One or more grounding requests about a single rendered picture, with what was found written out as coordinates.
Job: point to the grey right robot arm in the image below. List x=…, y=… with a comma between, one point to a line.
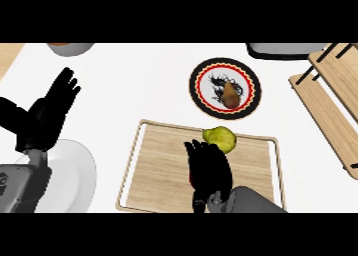
x=246, y=201

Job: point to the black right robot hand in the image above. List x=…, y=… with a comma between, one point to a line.
x=209, y=170

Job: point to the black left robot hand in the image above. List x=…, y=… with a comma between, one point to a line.
x=45, y=113

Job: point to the green pear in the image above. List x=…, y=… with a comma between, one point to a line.
x=221, y=138

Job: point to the wooden tray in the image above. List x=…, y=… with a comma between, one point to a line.
x=202, y=168

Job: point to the grey and black appliance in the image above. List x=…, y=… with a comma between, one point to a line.
x=283, y=50

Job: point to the brown pear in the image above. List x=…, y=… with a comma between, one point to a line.
x=230, y=95

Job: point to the white plate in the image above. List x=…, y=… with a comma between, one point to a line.
x=69, y=176

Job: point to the patterned round plate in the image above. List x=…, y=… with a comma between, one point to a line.
x=225, y=88

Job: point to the grey bowl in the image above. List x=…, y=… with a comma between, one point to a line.
x=70, y=48

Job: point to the pale wooden board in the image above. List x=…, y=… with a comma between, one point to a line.
x=2, y=63

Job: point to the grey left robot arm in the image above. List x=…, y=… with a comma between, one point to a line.
x=16, y=186

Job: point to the wooden tiered shelf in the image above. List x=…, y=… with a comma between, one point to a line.
x=335, y=110

